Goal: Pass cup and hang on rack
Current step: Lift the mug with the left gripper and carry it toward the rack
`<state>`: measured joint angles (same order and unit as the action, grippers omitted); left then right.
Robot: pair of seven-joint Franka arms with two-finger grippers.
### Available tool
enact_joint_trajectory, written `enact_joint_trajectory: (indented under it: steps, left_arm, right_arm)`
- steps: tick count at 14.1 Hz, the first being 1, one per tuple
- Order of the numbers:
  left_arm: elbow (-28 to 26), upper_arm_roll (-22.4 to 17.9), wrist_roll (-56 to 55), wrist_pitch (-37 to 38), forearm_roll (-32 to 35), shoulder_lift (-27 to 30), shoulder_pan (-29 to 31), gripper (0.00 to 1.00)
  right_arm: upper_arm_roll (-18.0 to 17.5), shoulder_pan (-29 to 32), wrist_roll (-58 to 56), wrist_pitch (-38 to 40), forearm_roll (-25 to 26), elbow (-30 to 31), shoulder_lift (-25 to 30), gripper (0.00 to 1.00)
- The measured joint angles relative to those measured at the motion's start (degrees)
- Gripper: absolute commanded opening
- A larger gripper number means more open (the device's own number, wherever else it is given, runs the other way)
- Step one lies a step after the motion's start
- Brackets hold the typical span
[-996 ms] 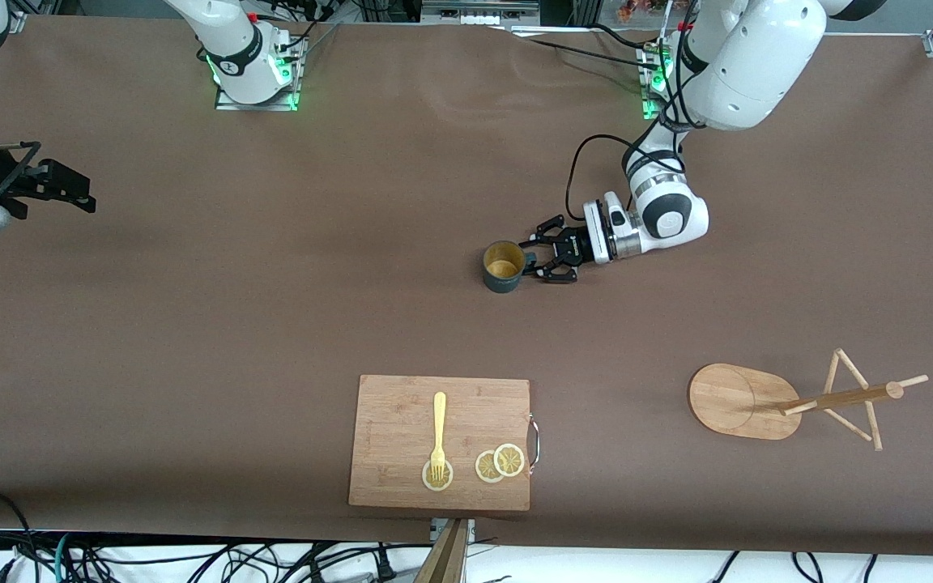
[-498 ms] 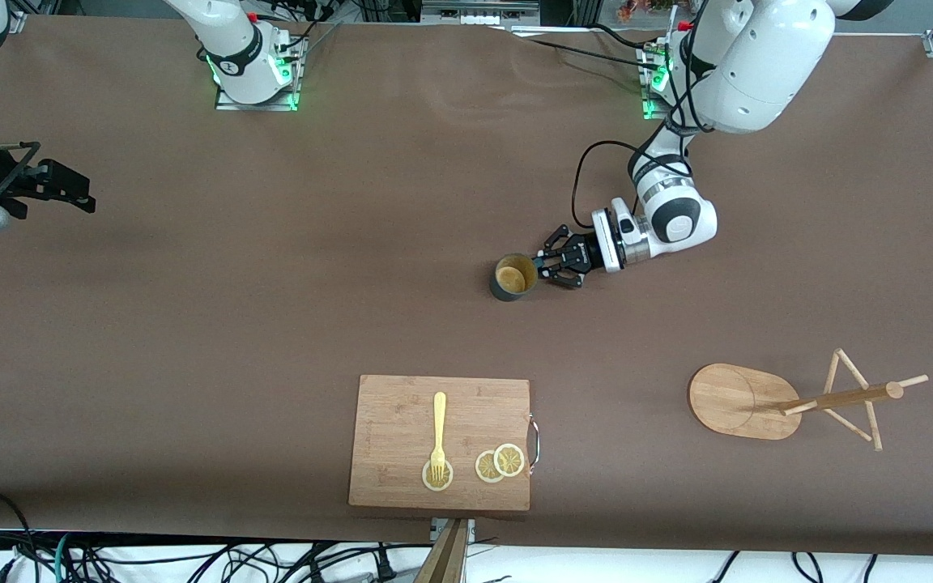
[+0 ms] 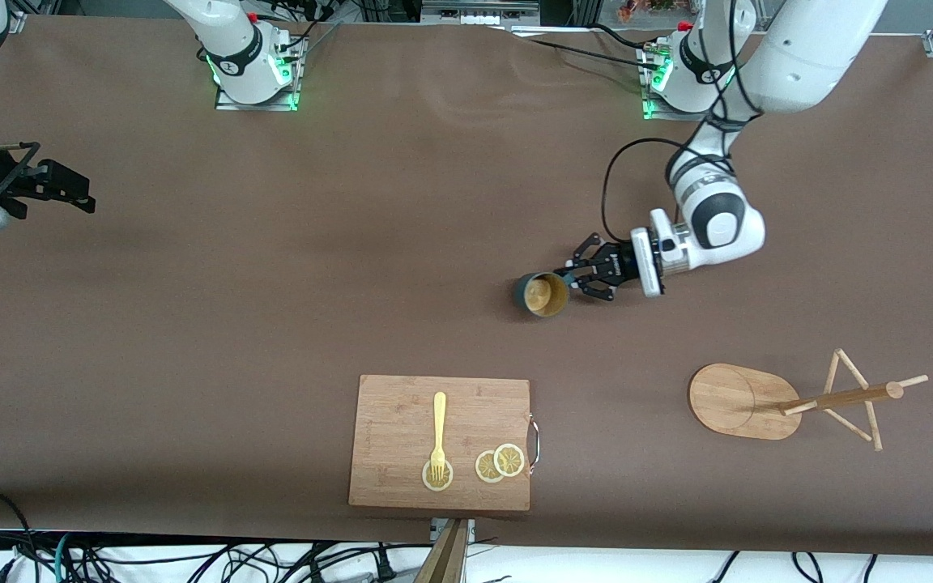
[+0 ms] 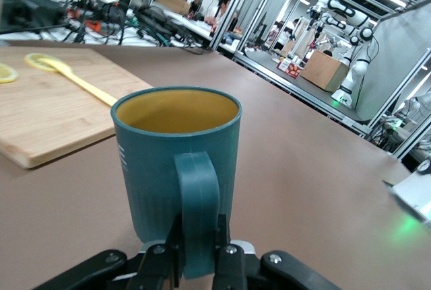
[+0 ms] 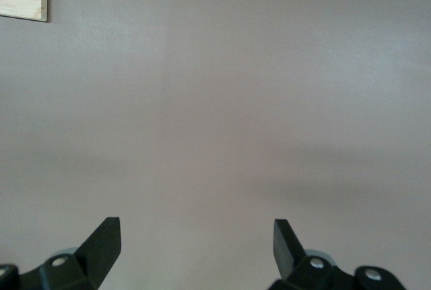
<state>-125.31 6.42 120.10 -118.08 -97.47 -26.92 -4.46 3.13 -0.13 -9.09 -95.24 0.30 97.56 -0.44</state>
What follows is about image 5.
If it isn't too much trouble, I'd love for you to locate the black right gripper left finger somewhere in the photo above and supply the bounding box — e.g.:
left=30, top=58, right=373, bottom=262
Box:
left=0, top=217, right=121, bottom=290

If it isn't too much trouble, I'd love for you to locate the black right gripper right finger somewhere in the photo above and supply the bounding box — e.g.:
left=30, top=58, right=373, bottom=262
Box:
left=267, top=218, right=405, bottom=290

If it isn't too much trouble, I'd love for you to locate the brown table cover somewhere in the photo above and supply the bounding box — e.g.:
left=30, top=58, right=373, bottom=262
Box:
left=0, top=0, right=431, bottom=290

